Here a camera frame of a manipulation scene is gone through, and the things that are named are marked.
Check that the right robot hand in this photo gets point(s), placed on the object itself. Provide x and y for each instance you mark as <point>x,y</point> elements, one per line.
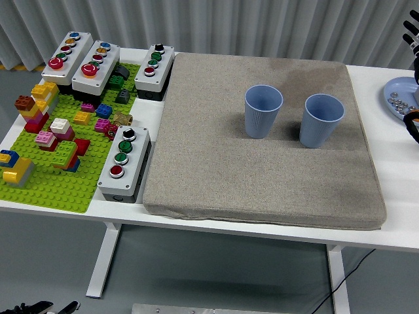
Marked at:
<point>415,39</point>

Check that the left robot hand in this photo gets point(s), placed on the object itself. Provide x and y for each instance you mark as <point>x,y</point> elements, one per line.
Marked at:
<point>36,309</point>

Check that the blue ribbed plastic cup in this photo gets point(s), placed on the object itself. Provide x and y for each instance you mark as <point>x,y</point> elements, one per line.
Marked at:
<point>260,122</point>
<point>317,127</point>

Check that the light blue plate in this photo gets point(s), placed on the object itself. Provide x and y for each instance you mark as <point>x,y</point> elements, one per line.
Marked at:
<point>401,86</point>

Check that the white table leg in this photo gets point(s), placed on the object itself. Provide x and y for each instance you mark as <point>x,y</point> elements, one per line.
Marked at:
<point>104,258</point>
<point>338,281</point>

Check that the green studded baseplate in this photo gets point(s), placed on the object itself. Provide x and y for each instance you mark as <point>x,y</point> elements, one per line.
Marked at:
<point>59,191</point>

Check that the yellow and grey brick stack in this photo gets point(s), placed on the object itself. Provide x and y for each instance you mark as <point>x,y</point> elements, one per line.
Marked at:
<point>18,173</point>

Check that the blue and yellow brick stack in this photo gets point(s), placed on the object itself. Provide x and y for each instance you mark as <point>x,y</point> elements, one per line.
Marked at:
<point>8,158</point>

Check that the green orange blue brick stack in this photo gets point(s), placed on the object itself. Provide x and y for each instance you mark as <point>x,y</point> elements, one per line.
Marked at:
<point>65,155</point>

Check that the red toy brick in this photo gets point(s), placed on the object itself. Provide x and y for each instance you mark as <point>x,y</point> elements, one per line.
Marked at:
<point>82,146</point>

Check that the pink and red brick stack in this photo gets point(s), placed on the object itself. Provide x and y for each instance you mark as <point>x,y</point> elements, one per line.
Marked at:
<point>46,139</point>

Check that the white and pink brick stack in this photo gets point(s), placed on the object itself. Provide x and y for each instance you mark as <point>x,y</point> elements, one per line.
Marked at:
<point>62,129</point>

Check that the grey four-button control box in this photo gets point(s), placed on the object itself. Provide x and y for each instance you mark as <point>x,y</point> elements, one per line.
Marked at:
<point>162,70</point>
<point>135,157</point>

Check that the grey pleated curtain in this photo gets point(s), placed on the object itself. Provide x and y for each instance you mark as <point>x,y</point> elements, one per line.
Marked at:
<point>229,26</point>

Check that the yellow toy brick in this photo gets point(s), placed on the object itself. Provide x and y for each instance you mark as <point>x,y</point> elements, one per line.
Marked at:
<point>82,117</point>

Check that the multicolour brick tower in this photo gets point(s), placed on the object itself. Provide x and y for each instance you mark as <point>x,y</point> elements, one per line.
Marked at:
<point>37,111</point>

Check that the brass valve fitting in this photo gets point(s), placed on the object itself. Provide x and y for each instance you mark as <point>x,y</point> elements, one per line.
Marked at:
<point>122,119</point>

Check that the small magenta toy brick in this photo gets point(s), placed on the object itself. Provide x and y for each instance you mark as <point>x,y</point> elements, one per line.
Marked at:
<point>87,107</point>

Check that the blue toy brick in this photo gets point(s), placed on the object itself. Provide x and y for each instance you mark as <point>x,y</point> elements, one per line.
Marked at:
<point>104,110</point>

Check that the grey sloped toy brick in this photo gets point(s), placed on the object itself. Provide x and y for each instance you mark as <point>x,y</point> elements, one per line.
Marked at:
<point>123,97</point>
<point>122,72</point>

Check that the grey-brown fabric mat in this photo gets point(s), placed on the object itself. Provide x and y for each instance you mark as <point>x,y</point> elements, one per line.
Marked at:
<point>212,157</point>

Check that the dark green toy brick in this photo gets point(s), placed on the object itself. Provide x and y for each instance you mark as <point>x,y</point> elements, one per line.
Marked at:
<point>116,81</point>

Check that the grey five-button control box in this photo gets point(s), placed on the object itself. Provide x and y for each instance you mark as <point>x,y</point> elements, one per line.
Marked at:
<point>70,62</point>
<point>103,73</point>

